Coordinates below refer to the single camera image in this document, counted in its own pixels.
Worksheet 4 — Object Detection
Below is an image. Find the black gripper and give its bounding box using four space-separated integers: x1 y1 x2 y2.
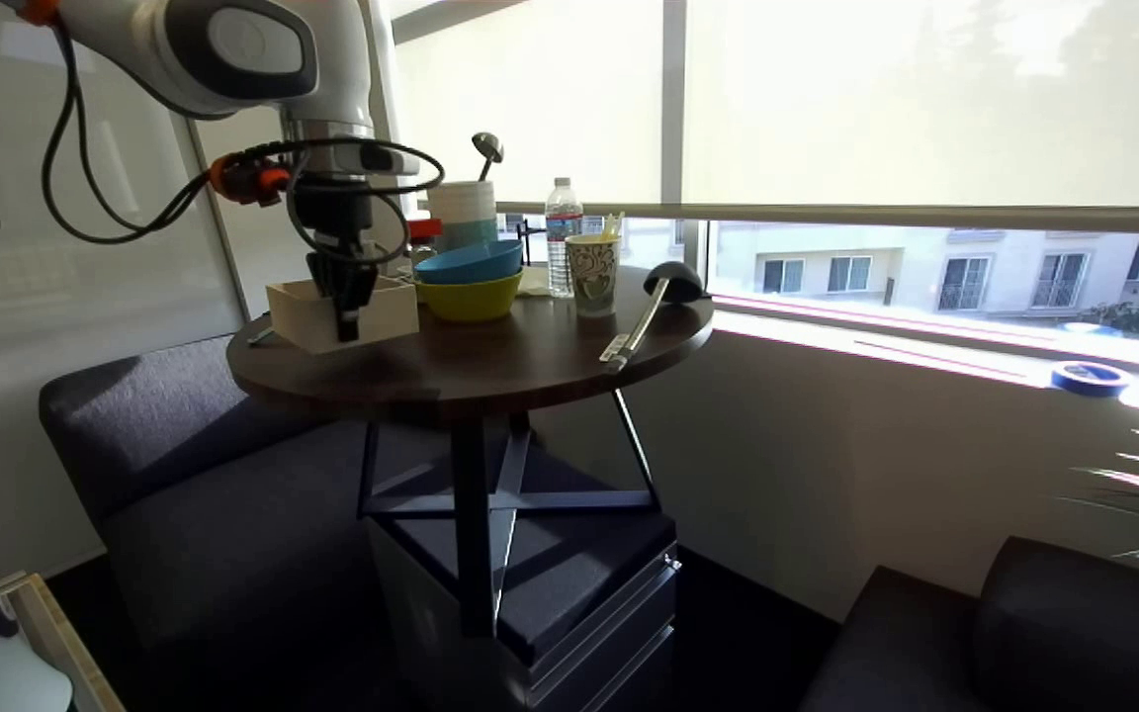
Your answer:
286 167 384 347

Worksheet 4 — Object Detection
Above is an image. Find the blue tape roll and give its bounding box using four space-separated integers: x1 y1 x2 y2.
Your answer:
1047 355 1131 403

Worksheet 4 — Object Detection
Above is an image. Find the yellow-green bowl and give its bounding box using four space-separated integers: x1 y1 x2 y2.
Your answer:
415 273 521 329

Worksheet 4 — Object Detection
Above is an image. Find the silver flat metal tool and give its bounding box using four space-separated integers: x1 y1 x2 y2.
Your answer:
599 276 672 372

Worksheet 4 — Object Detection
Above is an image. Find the round wooden table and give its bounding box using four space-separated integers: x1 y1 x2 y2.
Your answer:
227 268 721 647

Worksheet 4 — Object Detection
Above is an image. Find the dark grey fabric sofa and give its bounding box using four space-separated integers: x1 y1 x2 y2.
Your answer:
36 333 465 712

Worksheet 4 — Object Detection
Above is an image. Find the white roller window blind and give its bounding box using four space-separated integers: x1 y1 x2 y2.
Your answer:
679 0 1139 239
386 0 670 215

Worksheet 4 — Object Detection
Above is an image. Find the blue bowl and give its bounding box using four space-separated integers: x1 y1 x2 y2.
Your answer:
413 233 527 291

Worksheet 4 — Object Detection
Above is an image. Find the black round object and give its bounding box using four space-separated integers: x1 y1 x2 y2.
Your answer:
642 259 708 310

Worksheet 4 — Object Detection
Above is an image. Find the metal ladle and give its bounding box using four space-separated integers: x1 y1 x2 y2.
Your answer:
465 126 508 189

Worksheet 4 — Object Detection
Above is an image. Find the light wooden frame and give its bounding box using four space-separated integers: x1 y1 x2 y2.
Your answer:
0 565 128 712

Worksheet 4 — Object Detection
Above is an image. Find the glass jar with contents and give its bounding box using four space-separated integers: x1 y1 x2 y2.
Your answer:
560 233 624 322

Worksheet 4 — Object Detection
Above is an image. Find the white and teal utensil crock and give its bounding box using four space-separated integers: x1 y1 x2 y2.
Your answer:
427 178 501 259

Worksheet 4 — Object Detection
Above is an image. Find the clear plastic water bottle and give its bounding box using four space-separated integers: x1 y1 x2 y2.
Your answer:
543 173 587 297

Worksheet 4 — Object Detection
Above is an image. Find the dark leather armchair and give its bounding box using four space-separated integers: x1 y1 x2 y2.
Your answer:
800 531 1139 712

